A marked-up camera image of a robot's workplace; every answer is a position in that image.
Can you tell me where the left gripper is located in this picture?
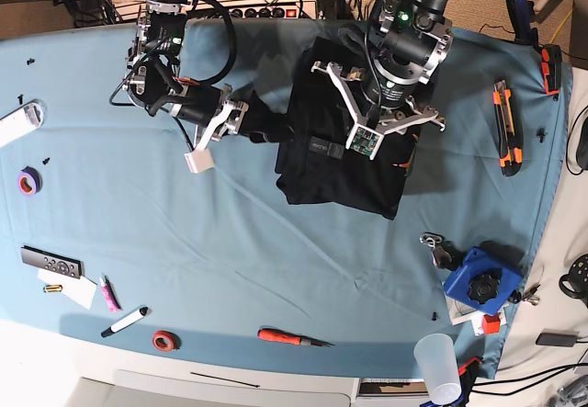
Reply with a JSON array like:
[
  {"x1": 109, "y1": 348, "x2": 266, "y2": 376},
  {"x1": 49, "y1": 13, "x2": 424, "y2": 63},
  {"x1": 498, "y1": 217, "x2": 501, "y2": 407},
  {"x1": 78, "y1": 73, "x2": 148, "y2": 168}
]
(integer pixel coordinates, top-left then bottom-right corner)
[{"x1": 362, "y1": 64, "x2": 421, "y2": 109}]

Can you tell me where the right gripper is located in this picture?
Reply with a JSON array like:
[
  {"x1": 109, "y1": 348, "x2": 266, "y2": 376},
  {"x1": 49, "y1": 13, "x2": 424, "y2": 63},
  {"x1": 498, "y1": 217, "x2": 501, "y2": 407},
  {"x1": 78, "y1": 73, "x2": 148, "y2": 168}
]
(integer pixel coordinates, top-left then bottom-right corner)
[{"x1": 172, "y1": 85, "x2": 249, "y2": 136}]

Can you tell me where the black t-shirt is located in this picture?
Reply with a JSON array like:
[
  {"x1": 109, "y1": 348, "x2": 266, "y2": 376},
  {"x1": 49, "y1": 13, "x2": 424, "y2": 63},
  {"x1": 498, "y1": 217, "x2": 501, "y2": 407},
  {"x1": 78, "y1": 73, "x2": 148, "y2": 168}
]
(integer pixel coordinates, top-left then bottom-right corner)
[{"x1": 240, "y1": 38, "x2": 420, "y2": 220}]

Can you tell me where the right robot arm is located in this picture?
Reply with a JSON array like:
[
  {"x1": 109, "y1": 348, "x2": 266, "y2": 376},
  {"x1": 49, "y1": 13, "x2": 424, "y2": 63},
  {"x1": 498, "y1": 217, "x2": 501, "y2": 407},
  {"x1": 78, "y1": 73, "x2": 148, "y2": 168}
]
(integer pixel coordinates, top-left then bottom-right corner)
[{"x1": 109, "y1": 0, "x2": 256, "y2": 141}]

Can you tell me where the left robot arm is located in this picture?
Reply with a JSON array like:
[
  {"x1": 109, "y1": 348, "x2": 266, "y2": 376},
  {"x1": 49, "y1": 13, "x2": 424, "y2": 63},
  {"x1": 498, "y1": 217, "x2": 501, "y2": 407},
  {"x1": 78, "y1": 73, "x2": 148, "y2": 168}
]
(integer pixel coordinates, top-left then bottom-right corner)
[{"x1": 364, "y1": 0, "x2": 453, "y2": 110}]

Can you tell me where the white power strip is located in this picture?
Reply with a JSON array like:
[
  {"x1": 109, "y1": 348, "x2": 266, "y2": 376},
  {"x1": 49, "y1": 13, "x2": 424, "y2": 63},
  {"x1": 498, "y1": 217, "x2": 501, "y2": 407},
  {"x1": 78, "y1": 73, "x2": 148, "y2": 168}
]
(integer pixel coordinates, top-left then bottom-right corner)
[{"x1": 217, "y1": 0, "x2": 317, "y2": 19}]

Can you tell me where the orange black utility knife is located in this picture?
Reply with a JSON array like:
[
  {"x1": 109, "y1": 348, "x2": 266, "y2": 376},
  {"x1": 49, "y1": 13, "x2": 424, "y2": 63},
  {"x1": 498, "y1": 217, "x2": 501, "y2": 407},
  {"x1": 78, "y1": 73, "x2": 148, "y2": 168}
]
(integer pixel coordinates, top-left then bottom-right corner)
[{"x1": 492, "y1": 80, "x2": 523, "y2": 177}]

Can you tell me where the silver metal carabiner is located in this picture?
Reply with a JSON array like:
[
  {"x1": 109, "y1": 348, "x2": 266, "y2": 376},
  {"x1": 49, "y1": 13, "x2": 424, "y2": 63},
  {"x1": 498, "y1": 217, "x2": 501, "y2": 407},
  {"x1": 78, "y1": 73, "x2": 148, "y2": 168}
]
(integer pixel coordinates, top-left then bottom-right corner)
[{"x1": 420, "y1": 232, "x2": 444, "y2": 248}]

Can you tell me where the blue table cloth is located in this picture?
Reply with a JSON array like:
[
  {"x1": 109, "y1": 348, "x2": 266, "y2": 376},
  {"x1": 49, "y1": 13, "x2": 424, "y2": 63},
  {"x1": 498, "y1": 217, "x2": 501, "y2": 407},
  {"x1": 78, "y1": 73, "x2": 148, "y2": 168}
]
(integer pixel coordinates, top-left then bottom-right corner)
[{"x1": 1, "y1": 26, "x2": 572, "y2": 378}]

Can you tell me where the blue black clamp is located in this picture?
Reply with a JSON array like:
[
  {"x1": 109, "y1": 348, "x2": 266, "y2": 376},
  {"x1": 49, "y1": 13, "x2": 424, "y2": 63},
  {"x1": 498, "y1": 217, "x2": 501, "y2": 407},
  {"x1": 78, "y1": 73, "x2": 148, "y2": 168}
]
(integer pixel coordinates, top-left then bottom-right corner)
[{"x1": 505, "y1": 0, "x2": 541, "y2": 52}]

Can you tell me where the white tape dispenser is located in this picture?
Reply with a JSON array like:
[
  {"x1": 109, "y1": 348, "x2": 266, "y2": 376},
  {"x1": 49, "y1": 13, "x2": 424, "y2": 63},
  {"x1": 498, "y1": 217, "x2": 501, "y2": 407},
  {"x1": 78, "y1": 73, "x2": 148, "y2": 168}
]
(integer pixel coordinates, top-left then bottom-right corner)
[{"x1": 0, "y1": 99, "x2": 46, "y2": 147}]

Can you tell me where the orange black clamp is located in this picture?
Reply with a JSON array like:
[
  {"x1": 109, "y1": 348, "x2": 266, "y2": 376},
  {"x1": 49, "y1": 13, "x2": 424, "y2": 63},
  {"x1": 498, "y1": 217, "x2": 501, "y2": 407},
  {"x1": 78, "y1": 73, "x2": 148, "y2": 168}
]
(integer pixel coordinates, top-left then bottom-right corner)
[{"x1": 541, "y1": 44, "x2": 562, "y2": 96}]

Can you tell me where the purple tape roll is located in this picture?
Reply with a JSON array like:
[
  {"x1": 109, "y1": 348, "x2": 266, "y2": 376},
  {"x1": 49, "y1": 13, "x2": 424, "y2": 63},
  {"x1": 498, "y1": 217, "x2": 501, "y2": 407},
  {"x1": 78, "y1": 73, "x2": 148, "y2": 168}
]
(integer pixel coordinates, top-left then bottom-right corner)
[{"x1": 17, "y1": 166, "x2": 42, "y2": 197}]

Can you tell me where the blue plastic box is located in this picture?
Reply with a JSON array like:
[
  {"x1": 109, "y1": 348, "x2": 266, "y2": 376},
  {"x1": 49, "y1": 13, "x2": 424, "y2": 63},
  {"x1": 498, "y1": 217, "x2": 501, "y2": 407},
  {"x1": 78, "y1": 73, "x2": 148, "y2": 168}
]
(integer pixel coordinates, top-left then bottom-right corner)
[{"x1": 443, "y1": 247, "x2": 523, "y2": 315}]

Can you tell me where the black white marker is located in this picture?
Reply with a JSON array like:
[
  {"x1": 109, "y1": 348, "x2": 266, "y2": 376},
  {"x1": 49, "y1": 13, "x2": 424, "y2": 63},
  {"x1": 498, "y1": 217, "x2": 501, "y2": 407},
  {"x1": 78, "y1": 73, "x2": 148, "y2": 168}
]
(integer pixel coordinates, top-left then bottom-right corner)
[{"x1": 101, "y1": 306, "x2": 150, "y2": 338}]

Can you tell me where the pink glue tube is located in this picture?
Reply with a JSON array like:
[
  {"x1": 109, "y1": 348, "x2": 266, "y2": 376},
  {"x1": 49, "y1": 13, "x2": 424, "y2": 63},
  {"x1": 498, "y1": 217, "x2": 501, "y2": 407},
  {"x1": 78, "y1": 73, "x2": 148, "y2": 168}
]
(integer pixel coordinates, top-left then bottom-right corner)
[{"x1": 99, "y1": 275, "x2": 121, "y2": 312}]

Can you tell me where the black knob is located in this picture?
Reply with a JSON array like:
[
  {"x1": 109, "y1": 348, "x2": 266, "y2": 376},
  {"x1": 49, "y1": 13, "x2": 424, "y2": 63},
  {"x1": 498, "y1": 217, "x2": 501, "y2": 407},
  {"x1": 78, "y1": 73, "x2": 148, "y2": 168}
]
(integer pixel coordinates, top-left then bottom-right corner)
[{"x1": 467, "y1": 272, "x2": 500, "y2": 305}]

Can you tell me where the white paper note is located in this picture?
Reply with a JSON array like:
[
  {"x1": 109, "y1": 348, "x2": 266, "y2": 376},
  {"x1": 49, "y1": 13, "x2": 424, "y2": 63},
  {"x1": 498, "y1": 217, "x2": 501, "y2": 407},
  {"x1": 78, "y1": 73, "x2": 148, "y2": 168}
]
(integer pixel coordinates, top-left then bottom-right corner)
[{"x1": 38, "y1": 269, "x2": 97, "y2": 310}]

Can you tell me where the black remote control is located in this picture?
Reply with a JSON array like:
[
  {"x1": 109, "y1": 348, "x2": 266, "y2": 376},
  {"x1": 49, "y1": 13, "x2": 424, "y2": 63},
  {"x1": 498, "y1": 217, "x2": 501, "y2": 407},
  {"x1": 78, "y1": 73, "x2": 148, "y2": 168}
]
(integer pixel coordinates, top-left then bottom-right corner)
[{"x1": 20, "y1": 246, "x2": 83, "y2": 279}]

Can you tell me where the gold battery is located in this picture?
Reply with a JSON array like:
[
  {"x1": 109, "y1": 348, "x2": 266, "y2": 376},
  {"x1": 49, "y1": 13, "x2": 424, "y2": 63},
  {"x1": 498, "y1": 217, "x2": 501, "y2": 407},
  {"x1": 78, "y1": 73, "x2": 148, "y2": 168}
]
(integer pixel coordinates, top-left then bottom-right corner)
[{"x1": 43, "y1": 285, "x2": 62, "y2": 293}]

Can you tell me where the red tape roll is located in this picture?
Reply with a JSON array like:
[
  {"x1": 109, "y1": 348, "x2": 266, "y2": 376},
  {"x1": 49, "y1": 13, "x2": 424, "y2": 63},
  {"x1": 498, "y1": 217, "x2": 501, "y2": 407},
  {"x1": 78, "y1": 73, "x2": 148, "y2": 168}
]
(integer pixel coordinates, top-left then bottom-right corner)
[{"x1": 152, "y1": 330, "x2": 181, "y2": 353}]

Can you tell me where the small red cube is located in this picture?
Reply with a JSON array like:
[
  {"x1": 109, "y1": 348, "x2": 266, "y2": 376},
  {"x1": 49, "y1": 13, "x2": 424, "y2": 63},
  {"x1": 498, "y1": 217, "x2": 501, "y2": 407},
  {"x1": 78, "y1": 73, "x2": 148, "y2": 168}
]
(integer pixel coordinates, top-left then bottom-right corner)
[{"x1": 481, "y1": 314, "x2": 501, "y2": 335}]

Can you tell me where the translucent plastic cup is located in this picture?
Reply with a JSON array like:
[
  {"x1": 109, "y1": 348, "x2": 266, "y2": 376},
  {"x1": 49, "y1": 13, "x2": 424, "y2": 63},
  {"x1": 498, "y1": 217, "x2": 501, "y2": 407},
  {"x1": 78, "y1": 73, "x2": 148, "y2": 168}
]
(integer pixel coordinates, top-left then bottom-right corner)
[{"x1": 413, "y1": 334, "x2": 462, "y2": 405}]

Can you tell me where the black zip tie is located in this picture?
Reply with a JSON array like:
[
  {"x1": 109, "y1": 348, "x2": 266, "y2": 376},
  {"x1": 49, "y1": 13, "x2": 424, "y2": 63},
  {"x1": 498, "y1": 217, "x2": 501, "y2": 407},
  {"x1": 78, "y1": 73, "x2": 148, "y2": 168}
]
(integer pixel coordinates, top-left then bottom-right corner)
[{"x1": 189, "y1": 371, "x2": 261, "y2": 389}]

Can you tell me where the red handle screwdriver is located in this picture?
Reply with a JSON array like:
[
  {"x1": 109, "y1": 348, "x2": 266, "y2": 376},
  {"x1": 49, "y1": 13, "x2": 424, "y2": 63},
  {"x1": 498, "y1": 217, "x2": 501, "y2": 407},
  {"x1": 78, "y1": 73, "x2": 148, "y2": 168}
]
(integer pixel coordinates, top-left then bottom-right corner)
[{"x1": 257, "y1": 328, "x2": 333, "y2": 347}]

